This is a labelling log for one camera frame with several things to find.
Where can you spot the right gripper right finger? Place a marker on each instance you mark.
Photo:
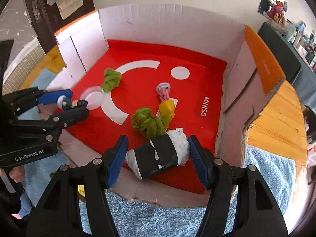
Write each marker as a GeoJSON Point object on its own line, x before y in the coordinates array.
{"type": "Point", "coordinates": [257, 212]}

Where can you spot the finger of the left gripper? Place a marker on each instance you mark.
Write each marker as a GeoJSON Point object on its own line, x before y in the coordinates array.
{"type": "Point", "coordinates": [60, 120]}
{"type": "Point", "coordinates": [53, 96]}

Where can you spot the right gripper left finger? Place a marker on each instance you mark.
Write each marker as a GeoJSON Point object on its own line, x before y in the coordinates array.
{"type": "Point", "coordinates": [57, 212]}

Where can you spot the cartoon figure round base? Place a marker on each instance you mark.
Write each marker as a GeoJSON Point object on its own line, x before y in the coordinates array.
{"type": "Point", "coordinates": [91, 98]}

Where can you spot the small green plush ball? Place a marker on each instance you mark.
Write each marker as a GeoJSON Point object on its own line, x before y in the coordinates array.
{"type": "Point", "coordinates": [111, 80]}

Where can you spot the green plush bundle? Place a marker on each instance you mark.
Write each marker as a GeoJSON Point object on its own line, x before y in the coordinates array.
{"type": "Point", "coordinates": [148, 125]}

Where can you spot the black white socks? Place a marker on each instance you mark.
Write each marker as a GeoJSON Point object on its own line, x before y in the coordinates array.
{"type": "Point", "coordinates": [159, 154]}

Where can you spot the yellow small toy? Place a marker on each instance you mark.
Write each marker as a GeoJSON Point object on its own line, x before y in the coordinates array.
{"type": "Point", "coordinates": [167, 108]}

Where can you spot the pink figure clear dome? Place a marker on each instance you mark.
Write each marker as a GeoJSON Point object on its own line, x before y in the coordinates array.
{"type": "Point", "coordinates": [163, 90]}

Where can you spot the yellow plastic lid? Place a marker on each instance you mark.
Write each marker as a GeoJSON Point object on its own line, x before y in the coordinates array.
{"type": "Point", "coordinates": [81, 190]}

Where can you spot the dark wooden door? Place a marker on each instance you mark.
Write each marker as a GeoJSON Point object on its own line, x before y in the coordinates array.
{"type": "Point", "coordinates": [46, 19]}

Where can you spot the cardboard box red bottom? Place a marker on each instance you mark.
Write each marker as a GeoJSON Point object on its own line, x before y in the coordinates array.
{"type": "Point", "coordinates": [138, 64]}

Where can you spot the red dragon plush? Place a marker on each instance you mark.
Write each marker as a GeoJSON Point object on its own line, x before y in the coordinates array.
{"type": "Point", "coordinates": [276, 13]}

